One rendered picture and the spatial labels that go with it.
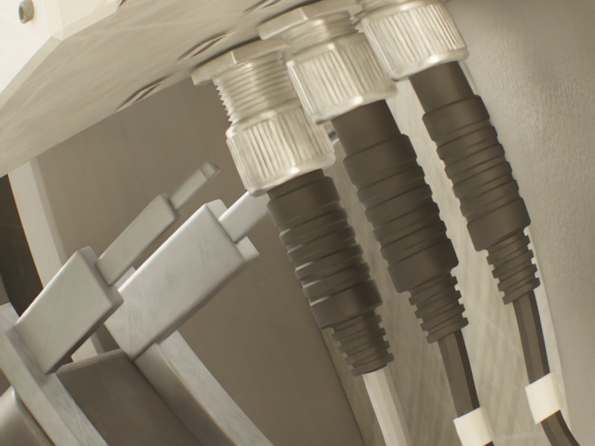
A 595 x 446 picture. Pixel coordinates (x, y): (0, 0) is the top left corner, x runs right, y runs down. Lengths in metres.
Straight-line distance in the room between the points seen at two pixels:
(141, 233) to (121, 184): 0.11
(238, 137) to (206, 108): 0.11
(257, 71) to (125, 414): 0.08
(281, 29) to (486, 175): 0.05
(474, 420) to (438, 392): 0.10
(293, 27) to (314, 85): 0.01
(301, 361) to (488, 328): 0.08
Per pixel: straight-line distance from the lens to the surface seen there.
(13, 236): 1.63
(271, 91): 0.66
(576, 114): 0.63
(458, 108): 0.60
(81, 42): 0.51
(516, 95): 0.66
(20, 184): 0.77
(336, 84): 0.63
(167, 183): 0.77
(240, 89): 0.66
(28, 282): 1.63
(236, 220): 0.70
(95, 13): 0.49
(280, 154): 0.66
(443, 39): 0.60
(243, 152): 0.66
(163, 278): 0.71
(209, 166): 0.65
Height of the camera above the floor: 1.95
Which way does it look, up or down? 41 degrees down
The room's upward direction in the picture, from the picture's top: 2 degrees counter-clockwise
